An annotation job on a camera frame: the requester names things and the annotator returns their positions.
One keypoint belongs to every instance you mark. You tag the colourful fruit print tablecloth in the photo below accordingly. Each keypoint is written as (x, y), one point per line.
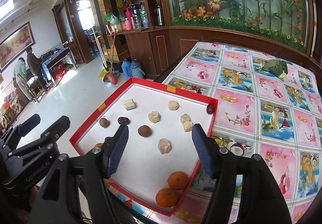
(258, 113)

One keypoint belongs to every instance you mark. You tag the orange tangerine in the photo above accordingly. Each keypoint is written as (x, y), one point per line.
(98, 145)
(167, 198)
(178, 180)

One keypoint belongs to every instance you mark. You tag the cauliflower with green leaves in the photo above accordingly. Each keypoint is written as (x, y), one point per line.
(276, 67)

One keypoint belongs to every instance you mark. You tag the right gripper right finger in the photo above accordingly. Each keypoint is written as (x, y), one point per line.
(208, 152)

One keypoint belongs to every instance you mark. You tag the red white shallow box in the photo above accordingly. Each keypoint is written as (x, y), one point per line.
(143, 170)

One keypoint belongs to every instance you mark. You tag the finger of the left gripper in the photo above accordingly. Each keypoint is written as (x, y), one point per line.
(13, 135)
(50, 136)

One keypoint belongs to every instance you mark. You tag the green plastic bag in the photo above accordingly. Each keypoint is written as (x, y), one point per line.
(112, 19)

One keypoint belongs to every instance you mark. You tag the brown kiwi fruit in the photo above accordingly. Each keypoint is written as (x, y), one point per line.
(144, 131)
(104, 122)

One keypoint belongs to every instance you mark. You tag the steel thermos jug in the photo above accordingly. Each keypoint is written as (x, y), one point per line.
(160, 17)

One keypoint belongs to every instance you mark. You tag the pink bottle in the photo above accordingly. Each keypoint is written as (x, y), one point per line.
(128, 18)

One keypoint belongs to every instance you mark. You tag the framed wall painting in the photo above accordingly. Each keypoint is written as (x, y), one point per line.
(15, 44)

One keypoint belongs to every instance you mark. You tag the red dustpan with broom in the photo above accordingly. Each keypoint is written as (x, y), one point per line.
(108, 74)

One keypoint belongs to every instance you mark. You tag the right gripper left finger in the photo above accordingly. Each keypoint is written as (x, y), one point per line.
(113, 149)

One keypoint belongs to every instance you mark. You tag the seated person dark jacket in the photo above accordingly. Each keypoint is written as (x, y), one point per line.
(34, 64)

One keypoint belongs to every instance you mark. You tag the person right hand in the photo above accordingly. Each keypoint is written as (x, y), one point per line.
(22, 204)

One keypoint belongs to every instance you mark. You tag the dark side table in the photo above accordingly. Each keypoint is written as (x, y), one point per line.
(63, 57)

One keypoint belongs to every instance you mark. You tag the dark red jujube date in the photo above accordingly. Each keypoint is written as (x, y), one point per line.
(210, 109)

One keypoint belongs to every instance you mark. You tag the wooden chair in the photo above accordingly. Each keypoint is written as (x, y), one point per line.
(34, 87)

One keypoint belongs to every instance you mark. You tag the grey blue thermos flask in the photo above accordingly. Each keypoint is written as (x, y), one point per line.
(136, 70)

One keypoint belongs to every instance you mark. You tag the person in green jacket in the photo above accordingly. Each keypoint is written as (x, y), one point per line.
(20, 68)

